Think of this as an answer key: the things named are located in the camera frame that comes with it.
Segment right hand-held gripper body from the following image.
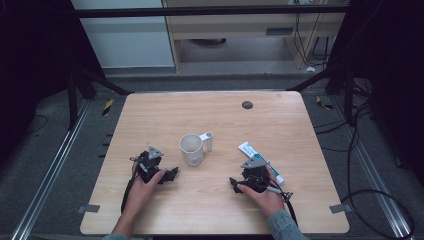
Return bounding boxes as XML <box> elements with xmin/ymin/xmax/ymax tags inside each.
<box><xmin>233</xmin><ymin>156</ymin><xmax>272</xmax><ymax>194</ymax></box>

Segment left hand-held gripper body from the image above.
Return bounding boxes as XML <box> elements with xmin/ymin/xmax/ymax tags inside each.
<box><xmin>130</xmin><ymin>145</ymin><xmax>165</xmax><ymax>184</ymax></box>

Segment person's right hand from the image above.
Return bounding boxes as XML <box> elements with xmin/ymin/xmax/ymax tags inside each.
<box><xmin>236</xmin><ymin>166</ymin><xmax>287</xmax><ymax>219</ymax></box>

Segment person's left hand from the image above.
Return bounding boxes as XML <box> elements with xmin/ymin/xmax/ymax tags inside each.
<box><xmin>123</xmin><ymin>162</ymin><xmax>167</xmax><ymax>219</ymax></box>

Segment white toothpaste tube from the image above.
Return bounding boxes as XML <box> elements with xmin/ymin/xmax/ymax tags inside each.
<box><xmin>237</xmin><ymin>140</ymin><xmax>286</xmax><ymax>186</ymax></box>

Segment white cup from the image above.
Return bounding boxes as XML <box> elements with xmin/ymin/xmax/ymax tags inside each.
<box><xmin>178</xmin><ymin>131</ymin><xmax>214</xmax><ymax>167</ymax></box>

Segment yellow black floor tape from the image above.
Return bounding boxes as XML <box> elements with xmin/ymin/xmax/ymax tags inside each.
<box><xmin>101</xmin><ymin>98</ymin><xmax>115</xmax><ymax>117</ymax></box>
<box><xmin>315</xmin><ymin>95</ymin><xmax>335</xmax><ymax>111</ymax></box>

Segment black metal stand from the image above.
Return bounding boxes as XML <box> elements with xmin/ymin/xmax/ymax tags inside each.
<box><xmin>65</xmin><ymin>64</ymin><xmax>133</xmax><ymax>132</ymax></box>
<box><xmin>285</xmin><ymin>61</ymin><xmax>356</xmax><ymax>126</ymax></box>

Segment white cabinet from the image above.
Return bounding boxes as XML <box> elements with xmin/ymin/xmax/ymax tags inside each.
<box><xmin>70</xmin><ymin>0</ymin><xmax>176</xmax><ymax>70</ymax></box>

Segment dark curtain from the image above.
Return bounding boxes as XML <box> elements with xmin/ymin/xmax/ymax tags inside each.
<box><xmin>0</xmin><ymin>0</ymin><xmax>106</xmax><ymax>168</ymax></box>
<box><xmin>328</xmin><ymin>0</ymin><xmax>424</xmax><ymax>188</ymax></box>

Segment wooden desk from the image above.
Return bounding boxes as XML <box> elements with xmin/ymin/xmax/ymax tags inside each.
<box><xmin>161</xmin><ymin>0</ymin><xmax>349</xmax><ymax>73</ymax></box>

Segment left hand-held gripper cable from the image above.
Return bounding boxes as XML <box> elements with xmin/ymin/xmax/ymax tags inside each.
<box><xmin>120</xmin><ymin>156</ymin><xmax>141</xmax><ymax>214</ymax></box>

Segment hand-held gripper cable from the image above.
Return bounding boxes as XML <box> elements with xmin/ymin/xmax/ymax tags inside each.
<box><xmin>120</xmin><ymin>156</ymin><xmax>141</xmax><ymax>214</ymax></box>
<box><xmin>265</xmin><ymin>179</ymin><xmax>299</xmax><ymax>228</ymax></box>

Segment right hand-held gripper cable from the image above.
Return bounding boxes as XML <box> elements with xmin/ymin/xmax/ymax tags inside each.
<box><xmin>265</xmin><ymin>179</ymin><xmax>299</xmax><ymax>228</ymax></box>

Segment grey table bracket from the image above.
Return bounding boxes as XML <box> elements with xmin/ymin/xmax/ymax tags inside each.
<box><xmin>77</xmin><ymin>203</ymin><xmax>101</xmax><ymax>215</ymax></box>
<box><xmin>328</xmin><ymin>202</ymin><xmax>354</xmax><ymax>215</ymax></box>

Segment black floor cable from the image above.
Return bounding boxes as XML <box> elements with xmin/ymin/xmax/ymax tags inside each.
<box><xmin>313</xmin><ymin>78</ymin><xmax>416</xmax><ymax>240</ymax></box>

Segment aluminium floor rail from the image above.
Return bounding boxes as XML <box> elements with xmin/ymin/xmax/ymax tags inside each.
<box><xmin>332</xmin><ymin>95</ymin><xmax>416</xmax><ymax>240</ymax></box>
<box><xmin>10</xmin><ymin>99</ymin><xmax>92</xmax><ymax>240</ymax></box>

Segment black cables under desk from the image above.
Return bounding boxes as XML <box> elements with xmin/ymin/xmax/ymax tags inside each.
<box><xmin>292</xmin><ymin>12</ymin><xmax>334</xmax><ymax>69</ymax></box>

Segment black horizontal frame bar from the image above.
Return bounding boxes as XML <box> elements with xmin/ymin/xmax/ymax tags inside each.
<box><xmin>71</xmin><ymin>4</ymin><xmax>350</xmax><ymax>19</ymax></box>

